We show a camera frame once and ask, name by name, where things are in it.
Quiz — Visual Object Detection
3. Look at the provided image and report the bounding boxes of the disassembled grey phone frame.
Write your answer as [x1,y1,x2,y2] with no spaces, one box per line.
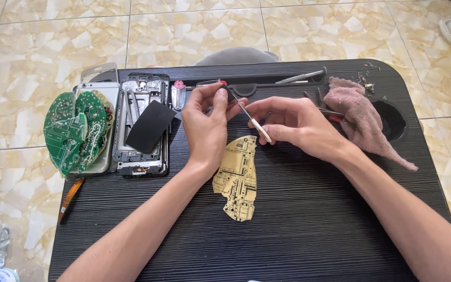
[112,73,171,178]

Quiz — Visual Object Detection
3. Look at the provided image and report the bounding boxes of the grey fabric lump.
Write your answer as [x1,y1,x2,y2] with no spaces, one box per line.
[193,46,280,67]

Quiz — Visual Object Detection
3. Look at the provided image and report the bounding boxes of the small metal scraps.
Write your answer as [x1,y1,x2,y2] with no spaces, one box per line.
[356,61,381,94]

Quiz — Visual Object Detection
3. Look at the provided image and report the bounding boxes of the yellow circuit board piece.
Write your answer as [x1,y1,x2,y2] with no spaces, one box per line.
[212,135,258,222]

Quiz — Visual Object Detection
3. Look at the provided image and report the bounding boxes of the red-handled tool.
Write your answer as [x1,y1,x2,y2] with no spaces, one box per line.
[318,108,346,124]

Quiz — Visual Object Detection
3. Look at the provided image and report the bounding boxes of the large green circuit board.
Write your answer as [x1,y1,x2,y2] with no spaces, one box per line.
[43,92,90,178]

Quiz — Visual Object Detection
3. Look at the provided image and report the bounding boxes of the silver phone back cover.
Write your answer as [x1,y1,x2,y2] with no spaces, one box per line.
[72,82,121,175]

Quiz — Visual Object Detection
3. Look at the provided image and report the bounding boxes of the metal tweezers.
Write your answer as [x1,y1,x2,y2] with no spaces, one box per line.
[124,88,140,128]

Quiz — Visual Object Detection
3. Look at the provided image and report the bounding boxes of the orange flex cable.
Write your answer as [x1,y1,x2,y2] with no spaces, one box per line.
[57,178,85,225]

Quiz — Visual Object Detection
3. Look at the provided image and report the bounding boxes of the clear lighter red top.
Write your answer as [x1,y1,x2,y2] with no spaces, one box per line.
[196,79,228,88]

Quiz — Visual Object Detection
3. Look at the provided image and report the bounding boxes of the clear phone screen glass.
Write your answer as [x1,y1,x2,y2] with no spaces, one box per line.
[80,62,119,84]

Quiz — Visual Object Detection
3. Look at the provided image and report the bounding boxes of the black tweezers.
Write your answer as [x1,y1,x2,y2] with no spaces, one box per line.
[303,87,326,110]

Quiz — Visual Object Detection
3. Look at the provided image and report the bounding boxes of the silver pen tool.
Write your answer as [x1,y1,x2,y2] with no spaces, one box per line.
[275,66,328,84]

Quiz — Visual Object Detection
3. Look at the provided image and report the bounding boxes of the clear lighter pink top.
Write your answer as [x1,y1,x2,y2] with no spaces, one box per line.
[170,80,187,111]

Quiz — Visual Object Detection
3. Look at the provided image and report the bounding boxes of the person's left hand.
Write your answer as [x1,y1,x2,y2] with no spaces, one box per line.
[181,82,249,168]

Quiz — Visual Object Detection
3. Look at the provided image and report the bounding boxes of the white-handled metal tool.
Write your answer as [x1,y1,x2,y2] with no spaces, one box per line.
[231,92,272,144]

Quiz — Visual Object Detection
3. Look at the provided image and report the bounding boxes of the yellowish round circuit board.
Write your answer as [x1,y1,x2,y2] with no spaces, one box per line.
[92,90,116,158]

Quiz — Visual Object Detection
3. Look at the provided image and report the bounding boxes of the pink cloth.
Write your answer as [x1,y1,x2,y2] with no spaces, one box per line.
[323,76,419,172]

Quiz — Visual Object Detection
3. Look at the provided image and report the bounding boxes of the round green circuit board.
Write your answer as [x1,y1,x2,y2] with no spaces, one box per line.
[74,90,108,173]

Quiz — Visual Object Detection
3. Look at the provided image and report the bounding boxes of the small black piece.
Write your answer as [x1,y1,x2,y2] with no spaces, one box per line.
[219,84,237,104]

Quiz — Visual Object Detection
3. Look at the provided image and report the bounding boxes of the black rectangular sheet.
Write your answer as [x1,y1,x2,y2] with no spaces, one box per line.
[125,100,177,154]

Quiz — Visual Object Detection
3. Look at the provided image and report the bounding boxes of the person's right hand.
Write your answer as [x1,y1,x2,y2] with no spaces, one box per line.
[245,97,351,161]

